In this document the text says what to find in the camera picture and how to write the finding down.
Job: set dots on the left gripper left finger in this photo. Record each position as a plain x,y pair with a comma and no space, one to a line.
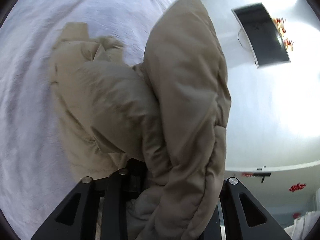
76,216

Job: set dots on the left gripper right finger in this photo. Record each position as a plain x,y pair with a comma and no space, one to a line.
244,217

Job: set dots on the beige padded jacket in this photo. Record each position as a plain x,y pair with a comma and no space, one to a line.
170,111

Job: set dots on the red flower wall sticker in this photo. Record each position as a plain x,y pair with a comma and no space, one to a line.
297,187

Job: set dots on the wall mounted television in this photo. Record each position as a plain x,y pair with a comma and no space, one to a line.
265,40

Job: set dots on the red wall decoration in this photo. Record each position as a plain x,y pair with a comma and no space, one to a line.
280,24

